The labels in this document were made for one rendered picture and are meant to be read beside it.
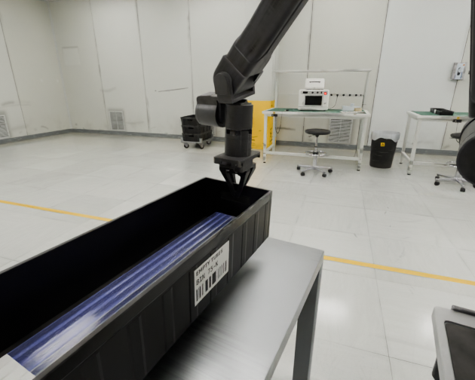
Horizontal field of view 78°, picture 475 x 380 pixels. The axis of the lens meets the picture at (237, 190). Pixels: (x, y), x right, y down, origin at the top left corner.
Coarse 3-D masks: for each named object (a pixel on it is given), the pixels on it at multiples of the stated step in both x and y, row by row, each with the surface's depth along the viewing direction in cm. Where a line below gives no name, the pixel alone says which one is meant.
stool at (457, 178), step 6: (456, 138) 339; (450, 162) 366; (438, 174) 380; (456, 174) 356; (438, 180) 359; (444, 180) 358; (450, 180) 358; (456, 180) 353; (462, 180) 354; (462, 186) 338
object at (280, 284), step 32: (256, 256) 65; (288, 256) 65; (320, 256) 65; (224, 288) 55; (256, 288) 55; (288, 288) 55; (224, 320) 47; (256, 320) 47; (288, 320) 47; (192, 352) 42; (224, 352) 42; (256, 352) 42
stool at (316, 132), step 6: (306, 132) 390; (312, 132) 382; (318, 132) 379; (324, 132) 380; (330, 132) 389; (312, 150) 417; (306, 168) 402; (312, 168) 406; (318, 168) 401; (324, 168) 410; (330, 168) 410; (324, 174) 390
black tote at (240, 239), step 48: (192, 192) 65; (96, 240) 45; (144, 240) 54; (240, 240) 52; (0, 288) 34; (48, 288) 39; (96, 288) 46; (192, 288) 40; (0, 336) 35; (96, 336) 26; (144, 336) 33
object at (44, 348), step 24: (216, 216) 64; (192, 240) 55; (144, 264) 47; (168, 264) 48; (120, 288) 42; (144, 288) 42; (72, 312) 37; (96, 312) 37; (48, 336) 34; (72, 336) 34; (0, 360) 31; (24, 360) 31; (48, 360) 31
